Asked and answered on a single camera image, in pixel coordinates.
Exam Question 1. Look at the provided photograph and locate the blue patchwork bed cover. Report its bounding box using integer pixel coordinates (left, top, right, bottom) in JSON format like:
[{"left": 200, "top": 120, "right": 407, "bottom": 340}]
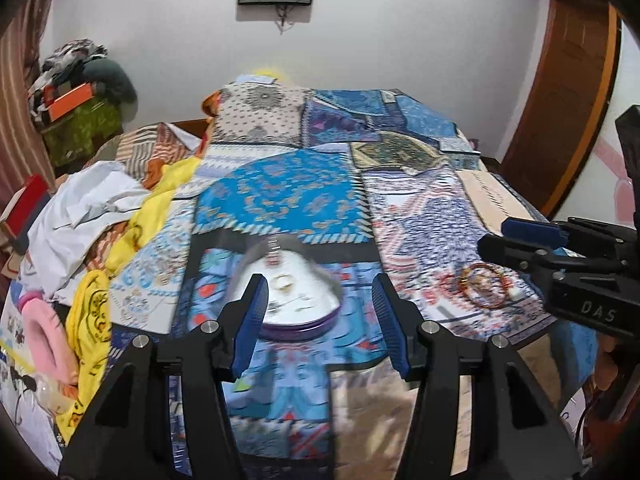
[{"left": 111, "top": 76, "right": 596, "bottom": 479}]

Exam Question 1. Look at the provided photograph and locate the brown wooden wardrobe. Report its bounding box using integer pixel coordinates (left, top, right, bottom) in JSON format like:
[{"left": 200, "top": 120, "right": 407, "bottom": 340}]
[{"left": 500, "top": 0, "right": 622, "bottom": 218}]

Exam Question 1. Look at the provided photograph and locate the yellow printed cloth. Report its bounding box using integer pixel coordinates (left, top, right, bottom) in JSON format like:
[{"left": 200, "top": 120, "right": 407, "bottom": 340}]
[{"left": 55, "top": 156, "right": 201, "bottom": 443}]

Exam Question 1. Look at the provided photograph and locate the striped orange brown pillow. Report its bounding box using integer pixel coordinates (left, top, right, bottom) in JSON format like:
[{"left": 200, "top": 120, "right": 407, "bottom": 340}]
[{"left": 115, "top": 122, "right": 203, "bottom": 188}]

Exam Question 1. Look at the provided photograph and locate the white cloth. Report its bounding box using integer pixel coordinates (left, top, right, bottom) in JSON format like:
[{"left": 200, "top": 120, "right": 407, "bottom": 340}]
[{"left": 18, "top": 160, "right": 149, "bottom": 298}]

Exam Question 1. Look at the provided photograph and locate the pink fluffy slipper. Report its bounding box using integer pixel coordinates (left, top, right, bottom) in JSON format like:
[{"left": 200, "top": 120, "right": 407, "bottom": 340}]
[{"left": 21, "top": 297, "right": 79, "bottom": 385}]

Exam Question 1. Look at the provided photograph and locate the green patterned covered stand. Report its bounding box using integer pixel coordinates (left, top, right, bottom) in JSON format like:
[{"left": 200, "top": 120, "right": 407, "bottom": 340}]
[{"left": 41, "top": 98, "right": 122, "bottom": 168}]

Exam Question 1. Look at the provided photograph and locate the red white box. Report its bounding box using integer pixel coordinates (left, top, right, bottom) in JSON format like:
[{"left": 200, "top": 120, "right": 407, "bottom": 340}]
[{"left": 1, "top": 174, "right": 50, "bottom": 238}]

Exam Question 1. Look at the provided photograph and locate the orange box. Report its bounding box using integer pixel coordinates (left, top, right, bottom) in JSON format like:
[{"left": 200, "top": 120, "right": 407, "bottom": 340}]
[{"left": 48, "top": 82, "right": 93, "bottom": 122}]

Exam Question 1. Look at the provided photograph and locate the striped brown curtain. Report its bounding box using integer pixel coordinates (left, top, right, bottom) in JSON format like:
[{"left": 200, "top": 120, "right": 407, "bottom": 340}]
[{"left": 0, "top": 0, "right": 54, "bottom": 203}]

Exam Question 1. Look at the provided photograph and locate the pile of clothes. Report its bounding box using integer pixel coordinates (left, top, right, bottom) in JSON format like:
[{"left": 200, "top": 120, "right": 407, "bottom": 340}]
[{"left": 27, "top": 38, "right": 138, "bottom": 117}]

